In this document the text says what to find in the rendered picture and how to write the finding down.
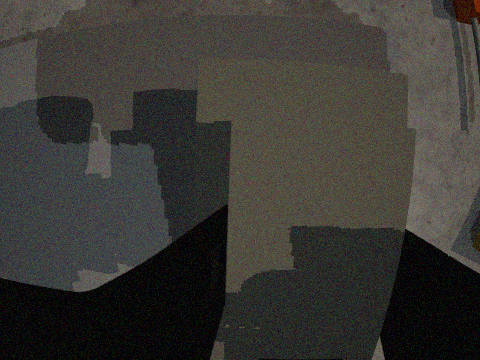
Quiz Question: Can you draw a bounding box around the yellow rectangular block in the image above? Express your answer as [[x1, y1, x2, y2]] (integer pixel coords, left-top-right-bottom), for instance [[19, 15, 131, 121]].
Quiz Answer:
[[472, 231, 480, 252]]

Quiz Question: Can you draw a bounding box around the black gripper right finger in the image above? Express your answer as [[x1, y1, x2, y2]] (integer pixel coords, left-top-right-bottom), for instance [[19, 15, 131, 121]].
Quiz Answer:
[[380, 229, 480, 360]]

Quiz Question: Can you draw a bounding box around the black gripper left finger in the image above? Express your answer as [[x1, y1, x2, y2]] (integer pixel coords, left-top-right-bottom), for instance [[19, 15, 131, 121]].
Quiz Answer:
[[0, 205, 228, 360]]

